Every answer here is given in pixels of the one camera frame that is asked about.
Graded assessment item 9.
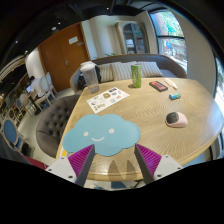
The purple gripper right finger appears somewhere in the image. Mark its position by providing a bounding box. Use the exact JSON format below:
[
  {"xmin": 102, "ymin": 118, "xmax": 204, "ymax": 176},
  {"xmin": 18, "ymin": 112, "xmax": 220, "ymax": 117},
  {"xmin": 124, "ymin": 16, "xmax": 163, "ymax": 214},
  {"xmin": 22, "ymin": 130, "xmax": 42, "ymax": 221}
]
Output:
[{"xmin": 133, "ymin": 143, "xmax": 184, "ymax": 185}]

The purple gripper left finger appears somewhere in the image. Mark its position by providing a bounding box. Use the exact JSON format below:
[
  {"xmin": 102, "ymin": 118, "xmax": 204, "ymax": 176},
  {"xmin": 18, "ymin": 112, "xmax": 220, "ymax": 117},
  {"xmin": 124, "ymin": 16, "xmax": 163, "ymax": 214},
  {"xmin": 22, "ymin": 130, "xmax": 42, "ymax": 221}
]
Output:
[{"xmin": 45, "ymin": 143, "xmax": 96, "ymax": 188}]

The blue cloud mouse pad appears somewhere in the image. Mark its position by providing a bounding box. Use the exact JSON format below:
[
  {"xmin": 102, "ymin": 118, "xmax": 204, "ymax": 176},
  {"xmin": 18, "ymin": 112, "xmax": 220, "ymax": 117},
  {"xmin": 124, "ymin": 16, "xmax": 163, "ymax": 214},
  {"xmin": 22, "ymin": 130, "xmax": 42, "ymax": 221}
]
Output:
[{"xmin": 62, "ymin": 114, "xmax": 141, "ymax": 156}]

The grey tufted armchair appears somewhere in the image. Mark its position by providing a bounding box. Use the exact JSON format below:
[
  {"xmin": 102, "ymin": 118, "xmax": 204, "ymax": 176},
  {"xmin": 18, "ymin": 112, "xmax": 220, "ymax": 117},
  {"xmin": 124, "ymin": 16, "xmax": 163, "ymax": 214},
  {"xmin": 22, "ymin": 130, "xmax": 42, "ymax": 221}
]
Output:
[{"xmin": 36, "ymin": 95, "xmax": 79, "ymax": 158}]

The white sticker sheet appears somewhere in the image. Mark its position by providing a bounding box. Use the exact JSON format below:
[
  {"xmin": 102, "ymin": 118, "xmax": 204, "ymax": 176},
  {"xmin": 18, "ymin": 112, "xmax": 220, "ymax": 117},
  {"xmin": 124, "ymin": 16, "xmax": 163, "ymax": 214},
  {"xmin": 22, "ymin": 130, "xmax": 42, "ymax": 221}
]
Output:
[{"xmin": 87, "ymin": 87, "xmax": 129, "ymax": 114}]

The small teal eraser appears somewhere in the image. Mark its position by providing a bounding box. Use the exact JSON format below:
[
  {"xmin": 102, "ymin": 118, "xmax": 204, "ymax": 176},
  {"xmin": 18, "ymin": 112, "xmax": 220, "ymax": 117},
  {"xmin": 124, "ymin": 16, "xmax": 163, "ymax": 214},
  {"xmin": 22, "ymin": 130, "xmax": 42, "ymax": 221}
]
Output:
[{"xmin": 169, "ymin": 94, "xmax": 181, "ymax": 100}]

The black and red box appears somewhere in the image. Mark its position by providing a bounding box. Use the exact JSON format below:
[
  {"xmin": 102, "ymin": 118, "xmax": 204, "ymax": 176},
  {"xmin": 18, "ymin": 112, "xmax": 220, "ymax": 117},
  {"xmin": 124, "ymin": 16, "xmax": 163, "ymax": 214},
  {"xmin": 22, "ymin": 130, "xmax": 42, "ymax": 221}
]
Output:
[{"xmin": 149, "ymin": 81, "xmax": 168, "ymax": 92}]

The blue round-back chair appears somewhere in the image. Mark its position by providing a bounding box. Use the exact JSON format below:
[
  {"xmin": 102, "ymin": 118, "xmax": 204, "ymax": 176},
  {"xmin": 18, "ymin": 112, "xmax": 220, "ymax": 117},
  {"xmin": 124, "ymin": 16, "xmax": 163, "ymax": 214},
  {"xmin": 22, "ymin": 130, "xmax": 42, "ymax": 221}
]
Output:
[{"xmin": 3, "ymin": 119, "xmax": 23, "ymax": 150}]

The cream flat stick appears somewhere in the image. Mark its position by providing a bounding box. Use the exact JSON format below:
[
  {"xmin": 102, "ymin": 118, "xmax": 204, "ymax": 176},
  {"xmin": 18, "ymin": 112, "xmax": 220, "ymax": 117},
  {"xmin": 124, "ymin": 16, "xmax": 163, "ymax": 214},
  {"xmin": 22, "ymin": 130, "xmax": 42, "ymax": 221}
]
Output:
[{"xmin": 164, "ymin": 78, "xmax": 178, "ymax": 90}]

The striped cushion right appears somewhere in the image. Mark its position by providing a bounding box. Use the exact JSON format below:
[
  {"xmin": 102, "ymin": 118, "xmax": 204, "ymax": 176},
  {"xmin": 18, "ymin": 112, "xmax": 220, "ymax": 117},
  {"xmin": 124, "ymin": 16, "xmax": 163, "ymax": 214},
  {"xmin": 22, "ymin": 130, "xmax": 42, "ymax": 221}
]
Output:
[{"xmin": 139, "ymin": 61, "xmax": 163, "ymax": 78}]

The striped cushion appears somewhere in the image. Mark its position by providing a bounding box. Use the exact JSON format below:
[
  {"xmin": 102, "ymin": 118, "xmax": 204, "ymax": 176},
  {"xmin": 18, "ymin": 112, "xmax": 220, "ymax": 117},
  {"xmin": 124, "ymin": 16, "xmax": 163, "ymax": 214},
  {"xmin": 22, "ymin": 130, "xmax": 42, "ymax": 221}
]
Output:
[
  {"xmin": 99, "ymin": 64, "xmax": 114, "ymax": 82},
  {"xmin": 139, "ymin": 61, "xmax": 163, "ymax": 78},
  {"xmin": 111, "ymin": 62, "xmax": 131, "ymax": 81}
]

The clear plastic tumbler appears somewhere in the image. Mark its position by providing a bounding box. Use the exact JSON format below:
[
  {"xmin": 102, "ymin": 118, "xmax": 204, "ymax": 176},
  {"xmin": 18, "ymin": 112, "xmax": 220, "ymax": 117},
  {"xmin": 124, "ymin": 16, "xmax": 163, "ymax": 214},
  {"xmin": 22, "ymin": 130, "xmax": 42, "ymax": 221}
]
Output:
[{"xmin": 80, "ymin": 61, "xmax": 99, "ymax": 93}]

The striped cushion left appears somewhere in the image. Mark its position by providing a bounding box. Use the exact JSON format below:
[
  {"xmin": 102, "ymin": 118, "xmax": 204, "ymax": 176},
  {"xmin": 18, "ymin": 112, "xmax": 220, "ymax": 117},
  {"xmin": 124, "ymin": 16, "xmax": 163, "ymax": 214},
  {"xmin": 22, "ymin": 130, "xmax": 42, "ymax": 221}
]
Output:
[{"xmin": 99, "ymin": 64, "xmax": 114, "ymax": 82}]

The green drink can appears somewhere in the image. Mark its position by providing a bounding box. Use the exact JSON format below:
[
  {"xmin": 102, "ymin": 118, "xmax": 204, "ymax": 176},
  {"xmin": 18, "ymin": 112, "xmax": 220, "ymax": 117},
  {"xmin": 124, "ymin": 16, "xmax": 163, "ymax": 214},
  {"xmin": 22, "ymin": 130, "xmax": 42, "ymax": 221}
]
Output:
[{"xmin": 131, "ymin": 64, "xmax": 141, "ymax": 88}]

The striped cushion middle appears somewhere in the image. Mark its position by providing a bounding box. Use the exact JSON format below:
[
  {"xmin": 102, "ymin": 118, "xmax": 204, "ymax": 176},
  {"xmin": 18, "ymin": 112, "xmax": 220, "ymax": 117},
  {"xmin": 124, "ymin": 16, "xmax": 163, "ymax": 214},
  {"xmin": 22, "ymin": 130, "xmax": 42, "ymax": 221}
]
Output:
[{"xmin": 111, "ymin": 62, "xmax": 131, "ymax": 81}]

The grey curved sofa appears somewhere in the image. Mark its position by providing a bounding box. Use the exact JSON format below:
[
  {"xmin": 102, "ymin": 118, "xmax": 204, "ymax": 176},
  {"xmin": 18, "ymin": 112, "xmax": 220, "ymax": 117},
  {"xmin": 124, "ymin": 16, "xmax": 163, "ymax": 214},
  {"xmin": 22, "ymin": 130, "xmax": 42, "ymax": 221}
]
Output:
[{"xmin": 69, "ymin": 53, "xmax": 188, "ymax": 93}]

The wooden door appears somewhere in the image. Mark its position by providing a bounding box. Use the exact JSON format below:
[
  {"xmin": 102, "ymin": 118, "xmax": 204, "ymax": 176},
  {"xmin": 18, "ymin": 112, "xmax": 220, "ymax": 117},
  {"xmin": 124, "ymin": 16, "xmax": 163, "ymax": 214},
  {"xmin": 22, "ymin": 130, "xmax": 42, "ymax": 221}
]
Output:
[{"xmin": 38, "ymin": 23, "xmax": 90, "ymax": 91}]

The arched glass cabinet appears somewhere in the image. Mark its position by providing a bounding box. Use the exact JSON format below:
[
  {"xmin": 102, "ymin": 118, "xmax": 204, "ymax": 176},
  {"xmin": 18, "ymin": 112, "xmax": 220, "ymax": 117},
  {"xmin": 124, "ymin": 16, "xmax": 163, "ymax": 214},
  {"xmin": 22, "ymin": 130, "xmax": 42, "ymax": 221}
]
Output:
[{"xmin": 115, "ymin": 21, "xmax": 149, "ymax": 54}]

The large window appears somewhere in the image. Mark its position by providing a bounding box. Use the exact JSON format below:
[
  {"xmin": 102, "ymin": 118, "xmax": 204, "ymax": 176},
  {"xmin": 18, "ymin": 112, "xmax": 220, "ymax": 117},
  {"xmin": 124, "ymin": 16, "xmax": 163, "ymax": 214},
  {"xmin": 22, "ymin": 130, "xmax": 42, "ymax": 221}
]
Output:
[{"xmin": 150, "ymin": 10, "xmax": 187, "ymax": 70}]

